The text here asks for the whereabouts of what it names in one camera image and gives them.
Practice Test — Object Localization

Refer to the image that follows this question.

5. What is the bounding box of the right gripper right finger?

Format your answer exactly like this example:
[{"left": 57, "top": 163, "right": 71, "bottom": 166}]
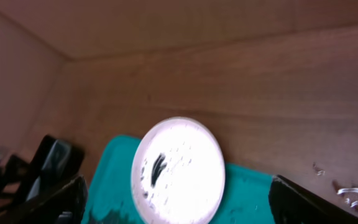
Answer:
[{"left": 268, "top": 175, "right": 358, "bottom": 224}]

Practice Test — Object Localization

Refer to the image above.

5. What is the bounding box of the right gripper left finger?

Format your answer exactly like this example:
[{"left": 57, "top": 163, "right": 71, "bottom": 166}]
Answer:
[{"left": 0, "top": 174, "right": 88, "bottom": 224}]

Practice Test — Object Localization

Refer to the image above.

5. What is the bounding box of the white plate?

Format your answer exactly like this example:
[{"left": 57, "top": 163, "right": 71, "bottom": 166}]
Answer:
[{"left": 131, "top": 117, "right": 226, "bottom": 223}]

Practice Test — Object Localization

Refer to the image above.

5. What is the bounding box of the black water tray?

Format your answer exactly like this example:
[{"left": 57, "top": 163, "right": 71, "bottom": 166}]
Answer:
[{"left": 12, "top": 135, "right": 85, "bottom": 206}]

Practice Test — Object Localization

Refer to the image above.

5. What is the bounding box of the teal plastic tray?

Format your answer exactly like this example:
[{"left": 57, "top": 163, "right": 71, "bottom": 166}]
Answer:
[{"left": 82, "top": 135, "right": 274, "bottom": 224}]

